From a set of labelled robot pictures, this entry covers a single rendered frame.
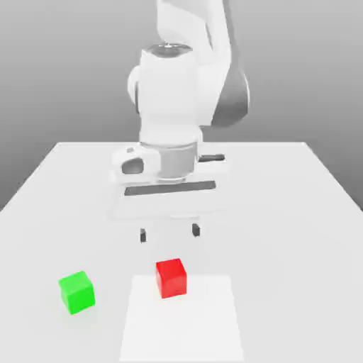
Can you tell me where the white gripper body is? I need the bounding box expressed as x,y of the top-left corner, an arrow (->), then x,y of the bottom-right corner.
108,178 -> 228,220

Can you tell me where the small red cube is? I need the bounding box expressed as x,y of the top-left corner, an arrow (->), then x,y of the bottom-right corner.
155,257 -> 188,299

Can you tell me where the small green cube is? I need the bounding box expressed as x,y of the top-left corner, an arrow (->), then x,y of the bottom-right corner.
57,270 -> 96,315

